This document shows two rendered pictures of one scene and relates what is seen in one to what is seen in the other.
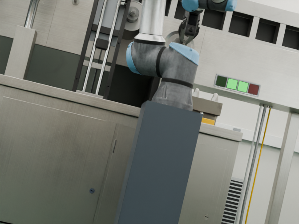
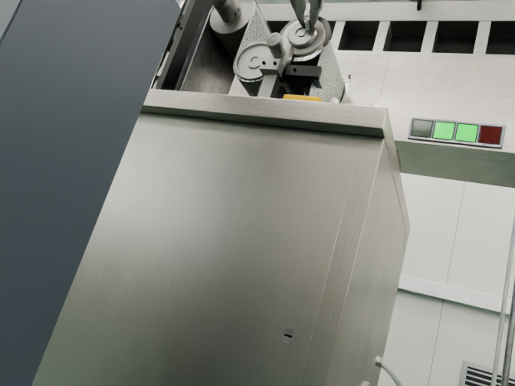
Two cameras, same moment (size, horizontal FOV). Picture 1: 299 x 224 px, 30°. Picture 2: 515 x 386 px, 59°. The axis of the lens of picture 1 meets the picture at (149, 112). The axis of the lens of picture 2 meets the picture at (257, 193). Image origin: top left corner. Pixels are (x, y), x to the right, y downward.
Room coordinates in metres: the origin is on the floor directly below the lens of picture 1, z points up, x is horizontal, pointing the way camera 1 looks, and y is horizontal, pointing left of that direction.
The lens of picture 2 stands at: (1.71, -0.60, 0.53)
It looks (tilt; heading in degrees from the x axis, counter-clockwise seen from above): 15 degrees up; 30
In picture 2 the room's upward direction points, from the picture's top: 17 degrees clockwise
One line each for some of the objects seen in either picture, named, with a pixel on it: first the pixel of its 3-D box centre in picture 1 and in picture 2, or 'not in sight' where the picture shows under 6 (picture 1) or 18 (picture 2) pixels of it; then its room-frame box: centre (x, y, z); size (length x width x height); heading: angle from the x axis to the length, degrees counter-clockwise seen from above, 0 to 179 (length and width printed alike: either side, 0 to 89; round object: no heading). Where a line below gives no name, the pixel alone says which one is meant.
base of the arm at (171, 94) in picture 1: (174, 95); not in sight; (1.99, -0.07, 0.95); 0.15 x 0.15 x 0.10
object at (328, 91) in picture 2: not in sight; (323, 109); (2.74, -0.11, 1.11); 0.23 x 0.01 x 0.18; 5
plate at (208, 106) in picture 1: (197, 107); not in sight; (2.79, -0.23, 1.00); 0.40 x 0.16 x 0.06; 5
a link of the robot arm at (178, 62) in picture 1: (179, 63); not in sight; (2.00, -0.07, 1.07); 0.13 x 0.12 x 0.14; 64
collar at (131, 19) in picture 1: (131, 14); (227, 6); (2.57, 0.18, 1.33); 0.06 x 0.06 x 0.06; 5
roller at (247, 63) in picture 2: not in sight; (270, 86); (2.73, 0.07, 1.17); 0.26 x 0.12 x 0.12; 5
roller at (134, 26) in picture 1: (130, 21); (247, 40); (2.72, 0.20, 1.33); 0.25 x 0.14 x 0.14; 5
